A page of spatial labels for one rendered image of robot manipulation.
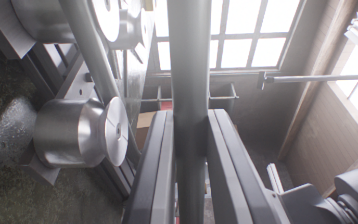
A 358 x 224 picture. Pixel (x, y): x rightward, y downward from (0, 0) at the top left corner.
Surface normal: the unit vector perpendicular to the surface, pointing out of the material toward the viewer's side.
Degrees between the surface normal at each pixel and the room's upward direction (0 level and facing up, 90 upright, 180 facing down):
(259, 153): 90
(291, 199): 120
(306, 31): 90
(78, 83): 0
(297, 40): 90
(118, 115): 0
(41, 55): 90
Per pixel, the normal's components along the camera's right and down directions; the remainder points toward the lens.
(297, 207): -0.53, -0.73
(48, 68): 0.00, 0.74
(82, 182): 1.00, -0.03
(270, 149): -0.04, -0.67
